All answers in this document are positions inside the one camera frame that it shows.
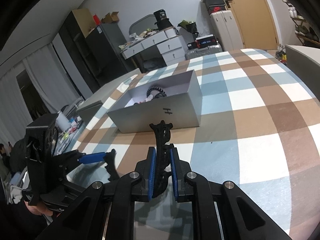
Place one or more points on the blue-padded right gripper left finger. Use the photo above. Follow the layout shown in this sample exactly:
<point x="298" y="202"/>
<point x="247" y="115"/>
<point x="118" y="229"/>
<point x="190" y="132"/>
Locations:
<point x="136" y="186"/>

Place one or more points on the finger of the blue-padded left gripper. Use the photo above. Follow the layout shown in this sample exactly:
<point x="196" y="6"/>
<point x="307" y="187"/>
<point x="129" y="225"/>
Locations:
<point x="92" y="158"/>

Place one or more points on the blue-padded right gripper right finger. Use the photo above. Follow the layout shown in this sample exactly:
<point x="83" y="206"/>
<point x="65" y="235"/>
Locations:
<point x="204" y="196"/>

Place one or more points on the black hair claw clip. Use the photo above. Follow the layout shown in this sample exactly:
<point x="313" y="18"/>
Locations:
<point x="158" y="177"/>

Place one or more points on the person's left hand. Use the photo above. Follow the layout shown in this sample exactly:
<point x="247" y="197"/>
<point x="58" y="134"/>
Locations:
<point x="39" y="209"/>

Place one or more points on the white cylinder bottle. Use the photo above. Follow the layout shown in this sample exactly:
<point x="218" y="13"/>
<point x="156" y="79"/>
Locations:
<point x="62" y="122"/>

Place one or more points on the grey bedside cabinet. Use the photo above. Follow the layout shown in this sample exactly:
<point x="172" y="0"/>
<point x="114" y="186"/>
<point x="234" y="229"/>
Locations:
<point x="91" y="105"/>

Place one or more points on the seated person in background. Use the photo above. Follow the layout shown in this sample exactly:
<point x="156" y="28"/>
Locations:
<point x="6" y="158"/>

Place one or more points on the white curtain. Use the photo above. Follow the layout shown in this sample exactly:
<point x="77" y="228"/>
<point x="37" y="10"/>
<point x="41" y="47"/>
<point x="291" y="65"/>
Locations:
<point x="36" y="85"/>

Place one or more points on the grey cardboard box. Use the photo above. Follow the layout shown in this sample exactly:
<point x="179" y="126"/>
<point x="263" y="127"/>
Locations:
<point x="176" y="99"/>

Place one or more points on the plaid bed cover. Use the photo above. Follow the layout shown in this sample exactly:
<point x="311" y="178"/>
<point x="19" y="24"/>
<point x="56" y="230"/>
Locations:
<point x="259" y="128"/>

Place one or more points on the black refrigerator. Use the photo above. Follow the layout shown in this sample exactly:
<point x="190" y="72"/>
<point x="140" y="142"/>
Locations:
<point x="104" y="42"/>

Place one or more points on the silver flat suitcase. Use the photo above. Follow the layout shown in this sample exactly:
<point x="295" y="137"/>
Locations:
<point x="199" y="52"/>

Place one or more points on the white desk with drawers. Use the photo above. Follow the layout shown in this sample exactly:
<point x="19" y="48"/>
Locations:
<point x="171" y="46"/>

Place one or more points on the cardboard box on fridge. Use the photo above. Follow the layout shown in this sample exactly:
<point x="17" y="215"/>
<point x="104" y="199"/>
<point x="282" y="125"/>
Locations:
<point x="111" y="17"/>

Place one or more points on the grey arched mirror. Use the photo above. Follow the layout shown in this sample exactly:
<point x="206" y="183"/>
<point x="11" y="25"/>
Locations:
<point x="145" y="23"/>

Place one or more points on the black red box on suitcase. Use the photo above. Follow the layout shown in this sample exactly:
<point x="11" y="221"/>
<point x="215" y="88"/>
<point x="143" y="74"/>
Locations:
<point x="202" y="42"/>

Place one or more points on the black hat on desk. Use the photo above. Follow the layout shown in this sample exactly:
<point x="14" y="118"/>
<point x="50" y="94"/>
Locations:
<point x="162" y="21"/>

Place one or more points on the white upright suitcase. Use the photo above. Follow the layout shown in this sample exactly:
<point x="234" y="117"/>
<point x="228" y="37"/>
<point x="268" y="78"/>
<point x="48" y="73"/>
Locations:
<point x="226" y="30"/>

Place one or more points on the grey bed footboard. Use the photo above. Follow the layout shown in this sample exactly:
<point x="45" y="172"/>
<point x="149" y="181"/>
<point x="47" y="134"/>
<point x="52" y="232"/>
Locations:
<point x="304" y="62"/>

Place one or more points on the black shoe box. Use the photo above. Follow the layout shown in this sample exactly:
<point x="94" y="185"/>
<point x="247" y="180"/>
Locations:
<point x="214" y="5"/>

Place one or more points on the shoe rack with shoes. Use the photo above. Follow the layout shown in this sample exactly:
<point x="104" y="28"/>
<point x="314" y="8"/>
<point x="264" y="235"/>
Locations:
<point x="303" y="30"/>

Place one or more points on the wooden door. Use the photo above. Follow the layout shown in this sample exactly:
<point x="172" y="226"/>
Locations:
<point x="255" y="23"/>

